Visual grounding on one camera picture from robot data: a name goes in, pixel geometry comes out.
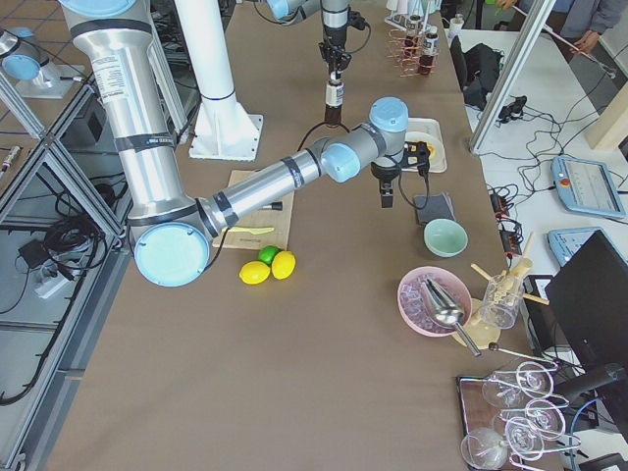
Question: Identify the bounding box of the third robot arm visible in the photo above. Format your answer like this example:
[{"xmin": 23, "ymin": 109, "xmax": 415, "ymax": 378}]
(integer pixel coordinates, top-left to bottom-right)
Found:
[{"xmin": 1, "ymin": 26, "xmax": 74, "ymax": 99}]

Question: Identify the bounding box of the cream serving tray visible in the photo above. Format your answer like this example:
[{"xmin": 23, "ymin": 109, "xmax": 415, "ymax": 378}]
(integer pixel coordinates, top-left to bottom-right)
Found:
[{"xmin": 405, "ymin": 118, "xmax": 447, "ymax": 173}]

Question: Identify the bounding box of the wooden glass stand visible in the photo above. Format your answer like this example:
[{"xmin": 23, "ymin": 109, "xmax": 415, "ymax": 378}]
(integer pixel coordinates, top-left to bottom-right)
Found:
[{"xmin": 471, "ymin": 232, "xmax": 550, "ymax": 330}]

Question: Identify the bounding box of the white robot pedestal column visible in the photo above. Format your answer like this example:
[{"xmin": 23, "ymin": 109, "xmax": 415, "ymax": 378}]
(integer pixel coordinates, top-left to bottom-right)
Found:
[{"xmin": 175, "ymin": 0, "xmax": 235, "ymax": 101}]

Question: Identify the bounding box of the green lime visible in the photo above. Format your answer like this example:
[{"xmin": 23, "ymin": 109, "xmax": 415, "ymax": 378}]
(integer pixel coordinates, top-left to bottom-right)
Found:
[{"xmin": 257, "ymin": 245, "xmax": 282, "ymax": 266}]

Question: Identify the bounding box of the clear glass pitcher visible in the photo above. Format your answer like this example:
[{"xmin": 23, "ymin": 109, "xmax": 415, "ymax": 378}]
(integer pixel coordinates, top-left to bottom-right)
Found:
[{"xmin": 479, "ymin": 273, "xmax": 523, "ymax": 330}]

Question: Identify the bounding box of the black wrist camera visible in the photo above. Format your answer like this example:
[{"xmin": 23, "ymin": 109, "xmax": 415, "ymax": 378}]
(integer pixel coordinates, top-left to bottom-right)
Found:
[{"xmin": 404, "ymin": 141, "xmax": 431, "ymax": 177}]

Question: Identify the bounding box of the black monitor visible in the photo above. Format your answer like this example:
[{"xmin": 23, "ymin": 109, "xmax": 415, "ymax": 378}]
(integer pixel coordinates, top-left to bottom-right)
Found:
[{"xmin": 547, "ymin": 231, "xmax": 627, "ymax": 369}]

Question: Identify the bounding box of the copper wire bottle rack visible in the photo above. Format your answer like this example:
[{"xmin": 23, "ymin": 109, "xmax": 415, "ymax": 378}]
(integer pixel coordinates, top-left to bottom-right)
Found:
[{"xmin": 388, "ymin": 16, "xmax": 439, "ymax": 78}]

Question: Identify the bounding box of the grey folded cloth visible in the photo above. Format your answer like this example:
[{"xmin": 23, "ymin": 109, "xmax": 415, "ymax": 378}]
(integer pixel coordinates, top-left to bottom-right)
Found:
[{"xmin": 414, "ymin": 192, "xmax": 456, "ymax": 226}]

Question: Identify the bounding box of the aluminium frame post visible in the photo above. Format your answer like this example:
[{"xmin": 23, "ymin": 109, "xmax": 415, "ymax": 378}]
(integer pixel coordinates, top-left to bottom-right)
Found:
[{"xmin": 469, "ymin": 0, "xmax": 555, "ymax": 155}]

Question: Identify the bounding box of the pink ice bowl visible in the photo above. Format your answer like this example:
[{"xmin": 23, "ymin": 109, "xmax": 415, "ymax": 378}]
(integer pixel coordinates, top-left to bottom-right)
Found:
[{"xmin": 397, "ymin": 266, "xmax": 473, "ymax": 338}]

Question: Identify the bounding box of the blue teach pendant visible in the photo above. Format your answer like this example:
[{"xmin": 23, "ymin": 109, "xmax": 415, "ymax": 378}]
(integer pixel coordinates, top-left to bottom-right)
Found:
[{"xmin": 550, "ymin": 155, "xmax": 626, "ymax": 218}]

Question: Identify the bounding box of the person in grey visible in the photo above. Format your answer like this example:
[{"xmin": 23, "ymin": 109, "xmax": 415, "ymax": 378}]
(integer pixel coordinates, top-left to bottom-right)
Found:
[{"xmin": 495, "ymin": 0, "xmax": 620, "ymax": 53}]

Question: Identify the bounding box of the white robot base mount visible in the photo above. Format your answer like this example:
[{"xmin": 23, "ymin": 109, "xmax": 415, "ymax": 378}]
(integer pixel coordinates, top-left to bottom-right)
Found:
[{"xmin": 189, "ymin": 100, "xmax": 264, "ymax": 162}]

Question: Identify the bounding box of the black bag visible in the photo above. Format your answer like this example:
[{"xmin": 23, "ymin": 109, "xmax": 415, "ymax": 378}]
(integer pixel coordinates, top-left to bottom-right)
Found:
[{"xmin": 449, "ymin": 36, "xmax": 502, "ymax": 111}]

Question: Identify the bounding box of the wine glass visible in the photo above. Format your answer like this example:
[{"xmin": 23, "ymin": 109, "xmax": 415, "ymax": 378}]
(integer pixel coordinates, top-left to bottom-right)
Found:
[
  {"xmin": 524, "ymin": 399, "xmax": 566, "ymax": 441},
  {"xmin": 460, "ymin": 427, "xmax": 508, "ymax": 470},
  {"xmin": 515, "ymin": 361, "xmax": 553, "ymax": 398},
  {"xmin": 482, "ymin": 371, "xmax": 523, "ymax": 409}
]

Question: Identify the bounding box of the steel cylinder muddler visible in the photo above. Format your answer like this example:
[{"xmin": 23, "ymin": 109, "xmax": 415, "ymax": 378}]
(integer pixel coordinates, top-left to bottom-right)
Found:
[{"xmin": 261, "ymin": 201, "xmax": 284, "ymax": 211}]

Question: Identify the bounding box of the green bowl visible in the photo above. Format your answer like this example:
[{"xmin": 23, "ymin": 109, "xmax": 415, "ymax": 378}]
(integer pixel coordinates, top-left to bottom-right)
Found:
[{"xmin": 424, "ymin": 219, "xmax": 468, "ymax": 258}]

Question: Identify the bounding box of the suntory tea bottle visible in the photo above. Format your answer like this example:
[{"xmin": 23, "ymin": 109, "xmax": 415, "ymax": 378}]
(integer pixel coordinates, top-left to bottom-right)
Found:
[
  {"xmin": 404, "ymin": 15, "xmax": 421, "ymax": 59},
  {"xmin": 418, "ymin": 26, "xmax": 439, "ymax": 76},
  {"xmin": 324, "ymin": 72, "xmax": 344, "ymax": 127}
]

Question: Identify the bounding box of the steel ice scoop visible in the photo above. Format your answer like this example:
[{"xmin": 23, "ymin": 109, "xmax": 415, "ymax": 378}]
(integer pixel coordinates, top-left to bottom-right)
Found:
[{"xmin": 425, "ymin": 279, "xmax": 481, "ymax": 357}]

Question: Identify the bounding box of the yellow lemon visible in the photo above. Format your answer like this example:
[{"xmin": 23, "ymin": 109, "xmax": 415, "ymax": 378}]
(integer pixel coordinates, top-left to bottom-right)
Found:
[
  {"xmin": 271, "ymin": 250, "xmax": 296, "ymax": 280},
  {"xmin": 238, "ymin": 260, "xmax": 271, "ymax": 285}
]

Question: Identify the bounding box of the yellow plastic knife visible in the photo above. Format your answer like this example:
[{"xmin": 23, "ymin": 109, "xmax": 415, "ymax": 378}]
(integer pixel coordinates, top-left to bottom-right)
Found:
[{"xmin": 228, "ymin": 226, "xmax": 275, "ymax": 236}]

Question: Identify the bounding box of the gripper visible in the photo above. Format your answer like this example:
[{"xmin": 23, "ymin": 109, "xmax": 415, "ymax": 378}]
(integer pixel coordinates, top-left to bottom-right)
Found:
[
  {"xmin": 370, "ymin": 161, "xmax": 402, "ymax": 208},
  {"xmin": 318, "ymin": 41, "xmax": 350, "ymax": 75}
]

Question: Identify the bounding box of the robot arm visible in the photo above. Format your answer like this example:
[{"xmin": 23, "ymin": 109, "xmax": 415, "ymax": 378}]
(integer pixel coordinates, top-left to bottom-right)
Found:
[
  {"xmin": 63, "ymin": 1, "xmax": 408, "ymax": 287},
  {"xmin": 253, "ymin": 0, "xmax": 371, "ymax": 83}
]

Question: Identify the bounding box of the dark glass tray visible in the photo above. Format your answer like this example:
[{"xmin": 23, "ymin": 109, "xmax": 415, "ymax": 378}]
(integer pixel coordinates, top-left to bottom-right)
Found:
[{"xmin": 457, "ymin": 377, "xmax": 581, "ymax": 470}]

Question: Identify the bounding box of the white plate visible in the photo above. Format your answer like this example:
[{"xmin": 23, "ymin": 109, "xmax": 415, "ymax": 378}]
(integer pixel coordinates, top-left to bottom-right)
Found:
[{"xmin": 405, "ymin": 131, "xmax": 446, "ymax": 173}]

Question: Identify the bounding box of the white wire cup rack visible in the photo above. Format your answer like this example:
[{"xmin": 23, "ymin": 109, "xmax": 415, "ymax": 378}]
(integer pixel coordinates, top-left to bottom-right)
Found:
[{"xmin": 384, "ymin": 0, "xmax": 442, "ymax": 30}]

